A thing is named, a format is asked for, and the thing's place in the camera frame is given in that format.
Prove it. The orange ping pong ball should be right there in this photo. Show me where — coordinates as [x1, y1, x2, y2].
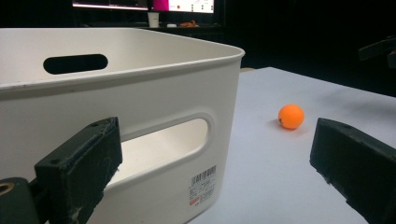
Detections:
[277, 104, 305, 131]

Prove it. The white plastic storage bin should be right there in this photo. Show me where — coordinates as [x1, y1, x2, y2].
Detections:
[0, 27, 246, 224]

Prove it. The dark desk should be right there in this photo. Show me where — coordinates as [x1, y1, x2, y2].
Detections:
[81, 21, 226, 43]

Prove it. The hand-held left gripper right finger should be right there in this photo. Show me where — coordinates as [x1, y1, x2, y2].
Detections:
[309, 117, 396, 224]

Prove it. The white paper cup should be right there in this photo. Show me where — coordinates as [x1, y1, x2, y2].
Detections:
[147, 11, 161, 29]

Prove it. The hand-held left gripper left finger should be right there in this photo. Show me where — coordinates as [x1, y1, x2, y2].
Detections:
[34, 117, 123, 224]

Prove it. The computer monitor with dark screen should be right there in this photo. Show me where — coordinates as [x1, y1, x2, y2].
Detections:
[72, 0, 149, 11]

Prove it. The computer monitor with pink window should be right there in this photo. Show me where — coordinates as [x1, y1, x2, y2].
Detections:
[152, 0, 216, 14]

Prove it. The small orange object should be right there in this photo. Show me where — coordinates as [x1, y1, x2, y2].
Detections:
[179, 20, 200, 29]

